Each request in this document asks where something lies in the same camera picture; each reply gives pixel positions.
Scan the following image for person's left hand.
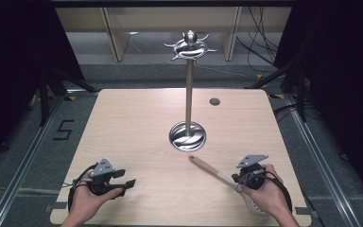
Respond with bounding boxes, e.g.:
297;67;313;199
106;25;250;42
70;183;124;219

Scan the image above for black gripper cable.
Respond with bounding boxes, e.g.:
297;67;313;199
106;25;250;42
67;163;99;213
264;175;294;213

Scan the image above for aluminium floor rail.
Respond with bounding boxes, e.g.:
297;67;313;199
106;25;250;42
0;94;69;227
283;94;362;227

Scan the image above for person's right hand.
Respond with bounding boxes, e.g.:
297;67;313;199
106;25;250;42
243;164;293;218

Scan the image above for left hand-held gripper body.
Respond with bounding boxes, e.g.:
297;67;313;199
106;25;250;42
87;157;124;199

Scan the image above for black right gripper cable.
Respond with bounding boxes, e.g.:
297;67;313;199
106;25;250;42
264;175;294;213

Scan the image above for wooden-handled white spatula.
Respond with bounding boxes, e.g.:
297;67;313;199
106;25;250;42
188;155;268;218

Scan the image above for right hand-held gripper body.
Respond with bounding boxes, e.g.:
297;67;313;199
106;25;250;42
235;153;269;191

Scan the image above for black floor cables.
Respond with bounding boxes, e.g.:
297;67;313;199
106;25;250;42
235;7;283;74

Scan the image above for light wooden shelf unit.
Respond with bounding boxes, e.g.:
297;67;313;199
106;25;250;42
55;7;293;62

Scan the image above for thin grey cable loop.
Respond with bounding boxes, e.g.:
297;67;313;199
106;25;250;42
234;173;251;194

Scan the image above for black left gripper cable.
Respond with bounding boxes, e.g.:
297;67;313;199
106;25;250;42
67;163;99;213

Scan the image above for black curtain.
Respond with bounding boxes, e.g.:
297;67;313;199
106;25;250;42
0;0;85;173
273;0;363;211

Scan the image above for metal utensil stand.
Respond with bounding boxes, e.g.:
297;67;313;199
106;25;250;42
164;29;218;153

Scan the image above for black tripod stand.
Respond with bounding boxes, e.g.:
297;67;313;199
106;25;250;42
245;58;309;123
37;66;99;128

